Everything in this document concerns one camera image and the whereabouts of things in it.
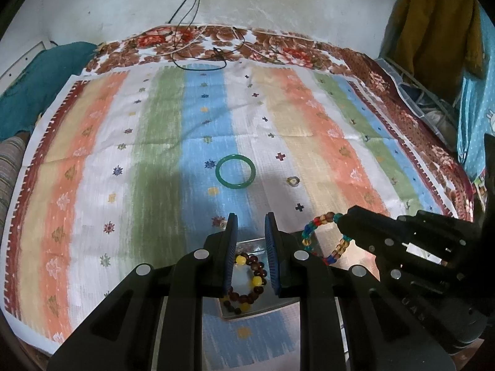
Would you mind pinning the teal pillow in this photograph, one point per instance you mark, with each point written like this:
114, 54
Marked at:
38, 77

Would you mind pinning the mustard yellow garment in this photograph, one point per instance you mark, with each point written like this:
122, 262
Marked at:
433, 27

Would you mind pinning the grey striped bolster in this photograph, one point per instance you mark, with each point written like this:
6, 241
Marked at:
9, 170

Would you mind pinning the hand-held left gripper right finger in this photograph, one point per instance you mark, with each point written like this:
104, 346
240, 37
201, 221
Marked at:
272, 255

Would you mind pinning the white bed frame board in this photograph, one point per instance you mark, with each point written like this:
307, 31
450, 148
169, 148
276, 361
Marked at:
23, 60

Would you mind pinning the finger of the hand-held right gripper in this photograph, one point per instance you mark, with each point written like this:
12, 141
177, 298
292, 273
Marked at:
371, 237
379, 220

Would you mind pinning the striped pastel cloth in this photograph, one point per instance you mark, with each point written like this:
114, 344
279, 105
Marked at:
154, 162

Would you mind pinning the green jade bangle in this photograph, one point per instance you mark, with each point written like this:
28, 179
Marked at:
218, 174

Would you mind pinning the blue dotted cloth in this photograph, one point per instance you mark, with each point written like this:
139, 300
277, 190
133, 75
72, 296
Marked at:
479, 116

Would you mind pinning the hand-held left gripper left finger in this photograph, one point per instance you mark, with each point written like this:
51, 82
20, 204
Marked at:
231, 255

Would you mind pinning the silver metal tin box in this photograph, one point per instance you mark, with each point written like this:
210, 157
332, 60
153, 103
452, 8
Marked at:
253, 246

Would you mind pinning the small white jewelry piece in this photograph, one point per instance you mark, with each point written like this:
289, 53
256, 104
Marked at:
222, 223

